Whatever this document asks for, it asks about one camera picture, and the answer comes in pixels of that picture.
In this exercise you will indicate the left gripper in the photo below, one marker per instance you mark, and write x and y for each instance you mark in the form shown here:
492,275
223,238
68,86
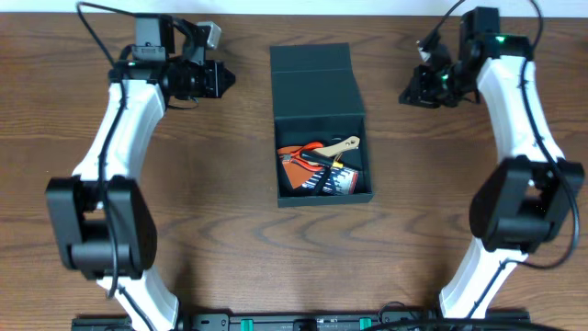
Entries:
217,78

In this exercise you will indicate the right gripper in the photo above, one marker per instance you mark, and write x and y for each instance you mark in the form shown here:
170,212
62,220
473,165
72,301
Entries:
420,93

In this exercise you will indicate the dark green gift box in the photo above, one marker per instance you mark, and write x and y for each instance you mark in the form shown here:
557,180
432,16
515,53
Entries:
316,99

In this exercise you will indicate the red-handled cutting pliers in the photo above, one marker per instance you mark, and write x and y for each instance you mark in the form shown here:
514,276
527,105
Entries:
290,157

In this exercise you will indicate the orange scraper with wooden handle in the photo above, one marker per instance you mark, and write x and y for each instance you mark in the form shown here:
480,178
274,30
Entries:
334,150

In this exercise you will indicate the blue precision screwdriver set case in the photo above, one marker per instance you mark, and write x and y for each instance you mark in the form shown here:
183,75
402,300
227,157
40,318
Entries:
340,182

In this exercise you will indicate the small black-handled hammer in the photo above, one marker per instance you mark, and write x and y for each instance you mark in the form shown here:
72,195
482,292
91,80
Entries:
318,188

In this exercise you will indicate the black and yellow screwdriver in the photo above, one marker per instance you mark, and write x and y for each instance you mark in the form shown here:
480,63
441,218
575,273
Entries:
316,159

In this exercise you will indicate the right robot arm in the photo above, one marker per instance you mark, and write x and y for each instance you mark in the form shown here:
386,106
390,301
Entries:
526,199

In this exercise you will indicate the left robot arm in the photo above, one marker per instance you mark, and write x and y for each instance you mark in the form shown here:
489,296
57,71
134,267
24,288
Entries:
100,220

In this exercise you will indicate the black mounting rail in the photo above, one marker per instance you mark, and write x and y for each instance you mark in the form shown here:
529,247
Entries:
284,322

